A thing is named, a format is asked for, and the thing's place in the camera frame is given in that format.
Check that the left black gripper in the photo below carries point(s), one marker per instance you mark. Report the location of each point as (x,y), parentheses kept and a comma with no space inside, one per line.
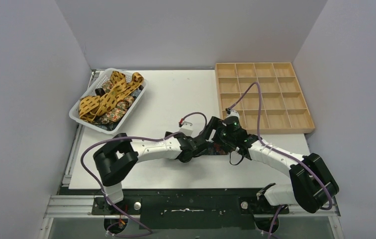
(204,139)

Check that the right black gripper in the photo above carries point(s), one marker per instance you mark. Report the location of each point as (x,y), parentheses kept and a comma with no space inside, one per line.
(214,124)

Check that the dark floral tie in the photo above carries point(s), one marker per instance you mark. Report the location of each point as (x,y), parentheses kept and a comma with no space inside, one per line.
(213,149)

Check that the wooden compartment tray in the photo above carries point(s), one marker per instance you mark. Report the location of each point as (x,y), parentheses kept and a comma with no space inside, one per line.
(267,96)

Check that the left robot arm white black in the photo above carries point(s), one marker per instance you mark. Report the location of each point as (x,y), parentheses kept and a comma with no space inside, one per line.
(115,159)

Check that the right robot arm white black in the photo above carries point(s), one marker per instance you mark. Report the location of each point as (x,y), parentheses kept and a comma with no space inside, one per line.
(311,186)

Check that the beige floral tie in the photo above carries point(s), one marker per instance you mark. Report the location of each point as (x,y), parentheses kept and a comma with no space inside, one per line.
(125,100)

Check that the yellow patterned tie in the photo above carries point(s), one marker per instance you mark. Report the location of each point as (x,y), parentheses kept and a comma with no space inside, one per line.
(93,106)

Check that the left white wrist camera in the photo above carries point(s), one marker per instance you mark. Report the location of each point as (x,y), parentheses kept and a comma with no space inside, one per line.
(186,128)

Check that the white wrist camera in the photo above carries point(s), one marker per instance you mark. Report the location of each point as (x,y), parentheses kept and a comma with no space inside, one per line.
(186,128)
(231,113)

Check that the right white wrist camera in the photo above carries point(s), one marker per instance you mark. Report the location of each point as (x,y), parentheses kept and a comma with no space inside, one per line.
(231,113)

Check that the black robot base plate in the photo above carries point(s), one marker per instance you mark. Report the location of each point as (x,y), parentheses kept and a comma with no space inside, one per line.
(191,208)

